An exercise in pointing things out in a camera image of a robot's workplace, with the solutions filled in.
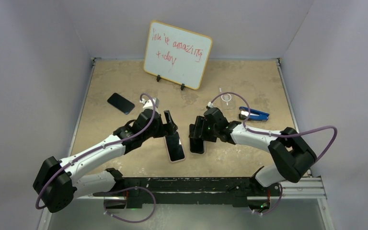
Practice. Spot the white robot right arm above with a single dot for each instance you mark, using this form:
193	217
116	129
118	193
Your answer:
291	154

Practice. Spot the beige phone case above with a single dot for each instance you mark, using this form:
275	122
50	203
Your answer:
205	146

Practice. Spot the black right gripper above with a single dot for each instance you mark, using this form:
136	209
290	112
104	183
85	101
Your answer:
201	122

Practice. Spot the yellow framed whiteboard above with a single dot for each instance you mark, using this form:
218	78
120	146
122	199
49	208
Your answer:
176	54

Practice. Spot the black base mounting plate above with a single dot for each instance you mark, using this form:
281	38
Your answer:
234	191

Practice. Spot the green phone black screen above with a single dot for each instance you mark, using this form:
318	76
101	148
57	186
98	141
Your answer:
175	147

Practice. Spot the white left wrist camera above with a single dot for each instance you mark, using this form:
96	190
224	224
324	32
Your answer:
152	103

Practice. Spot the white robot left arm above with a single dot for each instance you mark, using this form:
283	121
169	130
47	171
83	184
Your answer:
56	180

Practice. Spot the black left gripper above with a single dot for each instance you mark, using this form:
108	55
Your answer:
165	130

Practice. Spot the blue black stapler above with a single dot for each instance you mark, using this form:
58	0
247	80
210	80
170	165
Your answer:
252	115

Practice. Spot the aluminium frame rail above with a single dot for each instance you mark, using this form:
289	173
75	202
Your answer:
306	188

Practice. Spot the clear magsafe phone case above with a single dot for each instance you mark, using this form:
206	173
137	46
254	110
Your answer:
226	101

